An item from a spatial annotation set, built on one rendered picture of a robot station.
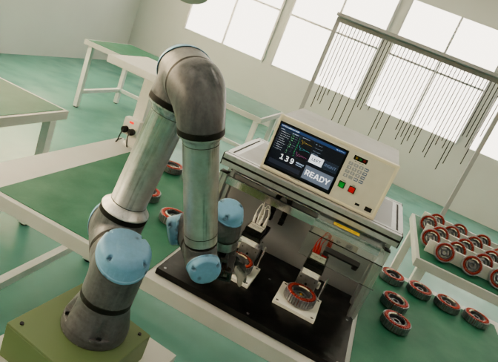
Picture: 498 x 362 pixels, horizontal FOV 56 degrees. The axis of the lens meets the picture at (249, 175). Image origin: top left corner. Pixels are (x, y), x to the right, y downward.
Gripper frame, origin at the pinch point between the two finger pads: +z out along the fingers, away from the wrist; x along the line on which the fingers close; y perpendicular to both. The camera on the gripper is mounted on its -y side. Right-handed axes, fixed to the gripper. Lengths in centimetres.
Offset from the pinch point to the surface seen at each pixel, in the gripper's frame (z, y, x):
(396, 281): 47, -46, 72
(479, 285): 81, -78, 129
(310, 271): 10.1, -15.6, 28.6
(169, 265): 6.7, -3.4, -17.7
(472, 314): 50, -39, 106
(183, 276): 6.1, -0.2, -12.1
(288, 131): -21, -49, 11
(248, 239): 8.7, -21.6, 5.4
